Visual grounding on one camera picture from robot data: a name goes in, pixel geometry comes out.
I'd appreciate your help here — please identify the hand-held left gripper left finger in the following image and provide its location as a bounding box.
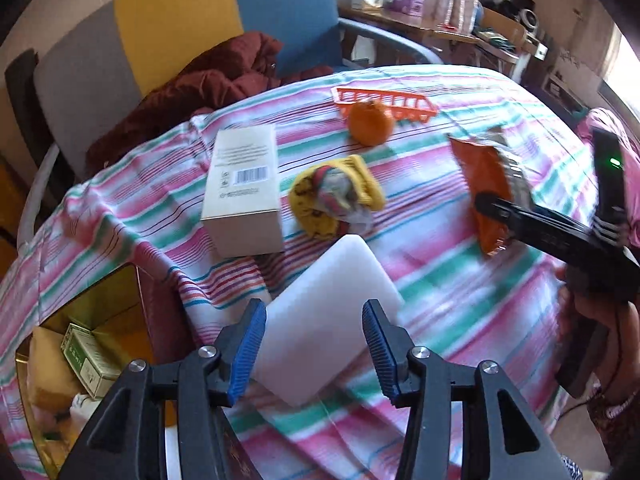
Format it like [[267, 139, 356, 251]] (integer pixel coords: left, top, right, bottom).
[[57, 299, 267, 480]]

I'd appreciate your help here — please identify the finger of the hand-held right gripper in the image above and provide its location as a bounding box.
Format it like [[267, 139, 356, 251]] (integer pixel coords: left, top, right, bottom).
[[474, 191, 594, 264]]

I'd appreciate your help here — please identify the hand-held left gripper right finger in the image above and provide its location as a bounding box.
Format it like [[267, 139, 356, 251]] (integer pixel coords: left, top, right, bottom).
[[363, 299, 571, 480]]

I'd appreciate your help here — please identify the silver grey packet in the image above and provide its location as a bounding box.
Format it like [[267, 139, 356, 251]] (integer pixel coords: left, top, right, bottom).
[[487, 126, 537, 207]]

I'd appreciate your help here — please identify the orange snack packet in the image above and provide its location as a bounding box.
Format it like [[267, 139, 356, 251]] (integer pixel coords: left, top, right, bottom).
[[449, 134, 517, 257]]

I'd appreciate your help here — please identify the white foam block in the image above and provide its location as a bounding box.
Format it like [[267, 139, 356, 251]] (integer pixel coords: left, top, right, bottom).
[[251, 234, 407, 407]]

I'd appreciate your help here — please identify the gold tin container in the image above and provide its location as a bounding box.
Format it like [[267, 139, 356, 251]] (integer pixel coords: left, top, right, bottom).
[[15, 265, 176, 480]]

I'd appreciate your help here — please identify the green box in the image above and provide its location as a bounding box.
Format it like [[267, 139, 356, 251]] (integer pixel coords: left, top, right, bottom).
[[59, 321, 122, 399]]

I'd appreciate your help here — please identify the beige cardboard box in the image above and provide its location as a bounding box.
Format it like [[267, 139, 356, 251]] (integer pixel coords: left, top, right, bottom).
[[200, 124, 286, 258]]

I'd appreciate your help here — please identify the orange plastic basket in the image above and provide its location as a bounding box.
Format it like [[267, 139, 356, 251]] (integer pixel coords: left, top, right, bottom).
[[329, 86, 439, 124]]

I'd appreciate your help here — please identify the orange fruit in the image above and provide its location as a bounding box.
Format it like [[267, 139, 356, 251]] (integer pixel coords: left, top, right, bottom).
[[347, 100, 397, 147]]

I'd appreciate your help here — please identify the person's right hand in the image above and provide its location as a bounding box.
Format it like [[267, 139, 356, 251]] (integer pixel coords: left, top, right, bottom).
[[574, 295, 640, 402]]

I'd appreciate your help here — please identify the striped blanket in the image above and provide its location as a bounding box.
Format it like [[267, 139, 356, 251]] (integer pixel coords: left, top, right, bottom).
[[0, 65, 621, 480]]

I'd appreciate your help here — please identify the pink cloth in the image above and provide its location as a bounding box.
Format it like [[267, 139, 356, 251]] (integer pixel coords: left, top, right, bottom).
[[574, 106, 640, 162]]

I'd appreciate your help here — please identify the brown cardboard box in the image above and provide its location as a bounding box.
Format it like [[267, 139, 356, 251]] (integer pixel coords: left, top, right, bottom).
[[481, 6, 539, 49]]

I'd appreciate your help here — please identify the wooden desk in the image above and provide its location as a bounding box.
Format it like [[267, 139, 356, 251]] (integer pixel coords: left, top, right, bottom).
[[339, 4, 482, 67]]

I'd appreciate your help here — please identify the dark red cloth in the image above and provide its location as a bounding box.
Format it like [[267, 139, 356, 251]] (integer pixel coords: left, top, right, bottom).
[[85, 31, 283, 176]]

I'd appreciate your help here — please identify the wooden wardrobe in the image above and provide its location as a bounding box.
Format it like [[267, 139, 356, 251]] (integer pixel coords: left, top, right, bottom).
[[0, 155, 31, 261]]

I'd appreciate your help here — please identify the grey yellow blue armchair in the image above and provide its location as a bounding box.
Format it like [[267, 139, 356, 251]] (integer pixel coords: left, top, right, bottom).
[[17, 0, 446, 251]]

